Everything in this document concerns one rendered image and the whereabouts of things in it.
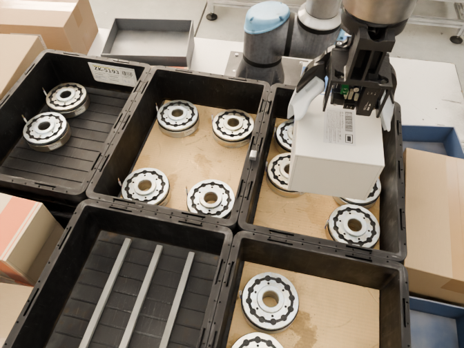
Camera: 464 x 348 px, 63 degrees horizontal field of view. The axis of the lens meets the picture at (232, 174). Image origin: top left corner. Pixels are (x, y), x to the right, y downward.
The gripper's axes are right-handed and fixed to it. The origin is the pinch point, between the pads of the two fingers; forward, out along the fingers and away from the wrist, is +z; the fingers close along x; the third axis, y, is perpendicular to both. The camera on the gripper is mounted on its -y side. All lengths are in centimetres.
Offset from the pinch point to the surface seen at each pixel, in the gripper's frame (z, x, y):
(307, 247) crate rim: 17.6, -0.8, 13.9
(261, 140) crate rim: 19.2, -11.8, -10.2
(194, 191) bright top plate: 24.9, -24.5, 1.5
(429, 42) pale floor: 112, 84, -190
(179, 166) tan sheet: 27.8, -30.2, -6.6
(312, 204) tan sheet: 27.7, 1.1, -1.1
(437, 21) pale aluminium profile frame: 99, 84, -194
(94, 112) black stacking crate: 28, -56, -20
